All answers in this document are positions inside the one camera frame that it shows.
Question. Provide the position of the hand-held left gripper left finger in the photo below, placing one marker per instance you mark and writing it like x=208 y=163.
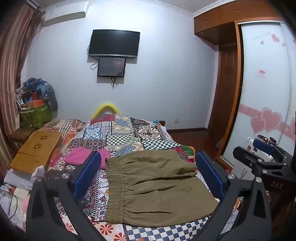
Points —
x=86 y=176

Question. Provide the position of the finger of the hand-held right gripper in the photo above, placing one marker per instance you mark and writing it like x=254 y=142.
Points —
x=249 y=158
x=262 y=145

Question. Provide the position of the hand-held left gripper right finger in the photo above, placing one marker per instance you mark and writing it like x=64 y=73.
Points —
x=211 y=176

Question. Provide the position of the olive green pants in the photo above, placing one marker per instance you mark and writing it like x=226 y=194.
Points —
x=157 y=185

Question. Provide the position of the white plastic object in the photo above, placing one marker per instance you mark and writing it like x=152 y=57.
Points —
x=249 y=143

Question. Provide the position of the pink garment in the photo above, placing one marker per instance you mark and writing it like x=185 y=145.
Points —
x=77 y=156

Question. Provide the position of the green fleece blanket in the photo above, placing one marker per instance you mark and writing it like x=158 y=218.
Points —
x=188 y=150

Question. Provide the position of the white heart-print sliding door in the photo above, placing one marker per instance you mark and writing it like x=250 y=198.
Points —
x=263 y=92
x=291 y=92

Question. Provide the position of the wooden lap tray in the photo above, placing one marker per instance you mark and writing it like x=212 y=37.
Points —
x=38 y=150

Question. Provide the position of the patchwork printed blanket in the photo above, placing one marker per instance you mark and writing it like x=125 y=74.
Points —
x=129 y=134

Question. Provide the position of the brown wooden door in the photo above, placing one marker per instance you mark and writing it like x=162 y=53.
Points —
x=227 y=88

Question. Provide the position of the white folded cloth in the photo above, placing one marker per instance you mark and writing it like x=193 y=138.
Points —
x=18 y=179

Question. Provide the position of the yellow curved object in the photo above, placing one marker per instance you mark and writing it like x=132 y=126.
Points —
x=104 y=107

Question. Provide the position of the wooden stool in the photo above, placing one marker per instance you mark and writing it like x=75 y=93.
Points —
x=19 y=134

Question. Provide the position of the green patterned bag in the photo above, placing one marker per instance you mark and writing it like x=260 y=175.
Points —
x=34 y=115

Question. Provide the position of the orange box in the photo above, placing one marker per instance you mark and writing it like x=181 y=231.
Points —
x=34 y=103

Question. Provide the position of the pile of clothes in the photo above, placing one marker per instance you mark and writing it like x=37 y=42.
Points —
x=39 y=89

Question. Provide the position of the wooden wardrobe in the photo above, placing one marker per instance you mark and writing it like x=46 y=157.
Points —
x=215 y=20

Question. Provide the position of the striped red curtain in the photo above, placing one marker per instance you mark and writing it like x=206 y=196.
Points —
x=13 y=58

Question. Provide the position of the white air conditioner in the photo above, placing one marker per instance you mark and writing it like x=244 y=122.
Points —
x=64 y=12

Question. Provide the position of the wooden bed frame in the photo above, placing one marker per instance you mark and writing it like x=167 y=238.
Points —
x=162 y=122

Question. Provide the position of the small black wall monitor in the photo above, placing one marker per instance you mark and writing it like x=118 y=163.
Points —
x=111 y=67

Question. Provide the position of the black wall television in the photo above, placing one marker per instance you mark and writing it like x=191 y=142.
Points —
x=113 y=42

